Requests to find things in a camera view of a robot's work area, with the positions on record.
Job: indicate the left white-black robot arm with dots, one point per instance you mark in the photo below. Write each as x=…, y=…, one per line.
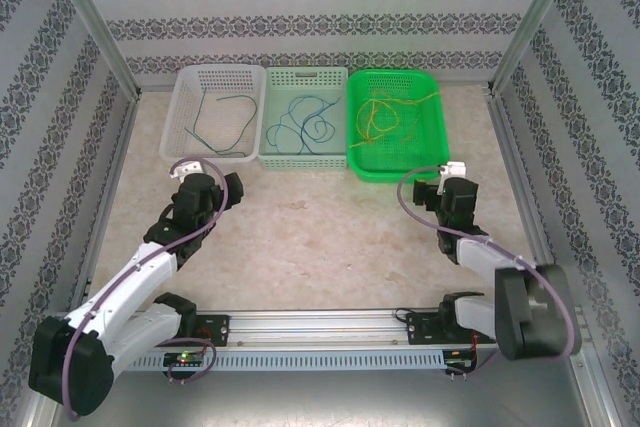
x=115, y=292

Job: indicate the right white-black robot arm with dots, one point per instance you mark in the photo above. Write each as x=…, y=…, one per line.
x=530, y=317

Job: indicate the white perforated plastic basket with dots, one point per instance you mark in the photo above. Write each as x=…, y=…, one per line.
x=172, y=152

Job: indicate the bright green perforated basket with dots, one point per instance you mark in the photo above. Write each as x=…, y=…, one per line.
x=380, y=167

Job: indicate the pale green perforated basket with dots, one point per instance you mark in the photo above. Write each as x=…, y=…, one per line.
x=300, y=163

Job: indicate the grey sheet metal panel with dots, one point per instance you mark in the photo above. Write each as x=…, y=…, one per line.
x=320, y=402

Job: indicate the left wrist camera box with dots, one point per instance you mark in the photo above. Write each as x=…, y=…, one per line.
x=192, y=166

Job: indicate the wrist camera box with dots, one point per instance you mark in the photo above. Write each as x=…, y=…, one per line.
x=192, y=166
x=456, y=168

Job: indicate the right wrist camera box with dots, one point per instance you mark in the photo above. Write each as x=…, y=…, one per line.
x=456, y=168

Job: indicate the slotted aluminium frame rail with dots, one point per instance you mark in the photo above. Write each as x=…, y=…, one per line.
x=510, y=147
x=106, y=202

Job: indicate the thin aluminium rail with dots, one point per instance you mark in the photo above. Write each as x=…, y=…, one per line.
x=465, y=83

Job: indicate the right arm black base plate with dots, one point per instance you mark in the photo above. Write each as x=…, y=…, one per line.
x=417, y=329

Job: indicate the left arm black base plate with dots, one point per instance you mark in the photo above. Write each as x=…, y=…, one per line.
x=220, y=329

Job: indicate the wide aluminium mounting rail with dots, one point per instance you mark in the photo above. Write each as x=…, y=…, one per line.
x=320, y=327

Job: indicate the aluminium frame post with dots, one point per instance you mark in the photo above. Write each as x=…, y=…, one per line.
x=597, y=387
x=531, y=22
x=95, y=22
x=40, y=422

